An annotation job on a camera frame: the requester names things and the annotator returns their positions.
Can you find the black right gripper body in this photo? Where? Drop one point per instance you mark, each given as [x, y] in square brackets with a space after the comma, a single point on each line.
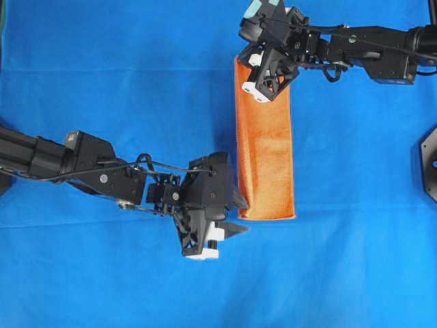
[272, 55]

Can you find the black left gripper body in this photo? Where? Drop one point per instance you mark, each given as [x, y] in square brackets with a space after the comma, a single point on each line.
[197, 203]

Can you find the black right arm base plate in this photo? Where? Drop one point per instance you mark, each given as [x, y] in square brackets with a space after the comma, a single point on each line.
[423, 158]

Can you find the blue table cloth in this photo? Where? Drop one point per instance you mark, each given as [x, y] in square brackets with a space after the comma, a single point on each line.
[158, 77]

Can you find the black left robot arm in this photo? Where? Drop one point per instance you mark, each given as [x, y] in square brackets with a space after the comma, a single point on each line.
[85, 162]

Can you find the orange towel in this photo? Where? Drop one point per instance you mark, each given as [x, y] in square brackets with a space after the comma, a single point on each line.
[265, 155]

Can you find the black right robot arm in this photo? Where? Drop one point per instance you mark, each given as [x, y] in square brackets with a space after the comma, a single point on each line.
[388, 56]

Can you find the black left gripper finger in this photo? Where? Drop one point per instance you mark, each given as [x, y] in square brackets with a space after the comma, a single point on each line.
[231, 229]
[238, 201]

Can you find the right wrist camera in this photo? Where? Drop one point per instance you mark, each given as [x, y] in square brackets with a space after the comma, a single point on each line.
[270, 22]

